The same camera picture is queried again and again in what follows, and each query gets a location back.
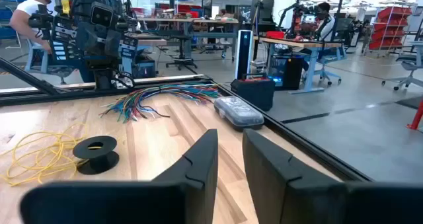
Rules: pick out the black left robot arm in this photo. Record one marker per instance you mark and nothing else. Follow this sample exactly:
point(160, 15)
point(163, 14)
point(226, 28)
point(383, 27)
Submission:
point(62, 35)

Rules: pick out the wooden desk blue legs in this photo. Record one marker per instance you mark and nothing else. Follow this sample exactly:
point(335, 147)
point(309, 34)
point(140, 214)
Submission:
point(297, 43)

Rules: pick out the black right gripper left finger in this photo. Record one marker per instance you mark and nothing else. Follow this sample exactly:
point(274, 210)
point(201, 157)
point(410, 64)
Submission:
point(132, 201)

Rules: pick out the black aluminium table frame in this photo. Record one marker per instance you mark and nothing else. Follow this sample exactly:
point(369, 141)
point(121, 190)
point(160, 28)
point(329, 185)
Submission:
point(33, 98)

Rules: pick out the black tool bag red top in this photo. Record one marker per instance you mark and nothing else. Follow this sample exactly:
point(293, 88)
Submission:
point(252, 92)

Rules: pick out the white and black tower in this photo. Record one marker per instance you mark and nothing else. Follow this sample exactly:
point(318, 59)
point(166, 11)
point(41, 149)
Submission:
point(244, 52)

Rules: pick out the red storage bin shelf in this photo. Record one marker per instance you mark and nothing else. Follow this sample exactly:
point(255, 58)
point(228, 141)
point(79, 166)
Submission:
point(390, 25)

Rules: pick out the clear plastic bit case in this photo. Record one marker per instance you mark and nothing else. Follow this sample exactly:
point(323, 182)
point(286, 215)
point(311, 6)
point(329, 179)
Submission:
point(238, 113)

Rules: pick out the person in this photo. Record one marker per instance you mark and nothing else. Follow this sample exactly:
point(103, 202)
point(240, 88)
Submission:
point(28, 12)
point(325, 29)

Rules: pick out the long wooden workbench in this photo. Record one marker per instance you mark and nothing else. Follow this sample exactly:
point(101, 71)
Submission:
point(185, 20)

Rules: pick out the black plastic spool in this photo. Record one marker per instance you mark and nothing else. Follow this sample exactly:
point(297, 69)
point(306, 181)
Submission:
point(82, 151)

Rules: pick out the glowing blue computer tower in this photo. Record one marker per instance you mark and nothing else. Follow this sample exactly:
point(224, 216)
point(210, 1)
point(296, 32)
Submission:
point(285, 70)

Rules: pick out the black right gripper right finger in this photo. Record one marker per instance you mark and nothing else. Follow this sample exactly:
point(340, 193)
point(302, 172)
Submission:
point(314, 201)

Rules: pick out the grey office chair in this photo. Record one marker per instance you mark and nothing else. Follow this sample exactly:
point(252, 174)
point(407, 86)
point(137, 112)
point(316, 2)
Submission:
point(409, 63)

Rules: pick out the red desk leg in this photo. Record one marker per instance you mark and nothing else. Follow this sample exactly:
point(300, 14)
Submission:
point(417, 116)

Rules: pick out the blue chair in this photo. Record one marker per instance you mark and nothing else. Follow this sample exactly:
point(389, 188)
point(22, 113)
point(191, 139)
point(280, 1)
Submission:
point(36, 62)

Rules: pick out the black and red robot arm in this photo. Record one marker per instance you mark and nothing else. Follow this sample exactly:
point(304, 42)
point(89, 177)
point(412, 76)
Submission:
point(297, 19)

